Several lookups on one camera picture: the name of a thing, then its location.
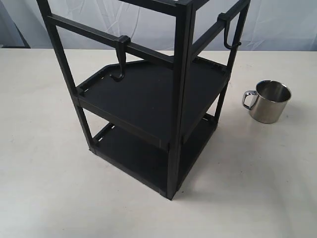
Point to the white backdrop cloth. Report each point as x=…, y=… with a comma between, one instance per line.
x=271, y=25

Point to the stainless steel mug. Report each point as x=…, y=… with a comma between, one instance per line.
x=266, y=103

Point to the black hook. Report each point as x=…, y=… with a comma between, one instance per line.
x=121, y=43
x=225, y=19

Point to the black left hook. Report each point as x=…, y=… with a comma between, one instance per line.
x=121, y=43

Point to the black right hook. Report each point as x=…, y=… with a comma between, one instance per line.
x=225, y=19

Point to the black shelf rack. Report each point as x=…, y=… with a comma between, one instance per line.
x=154, y=124

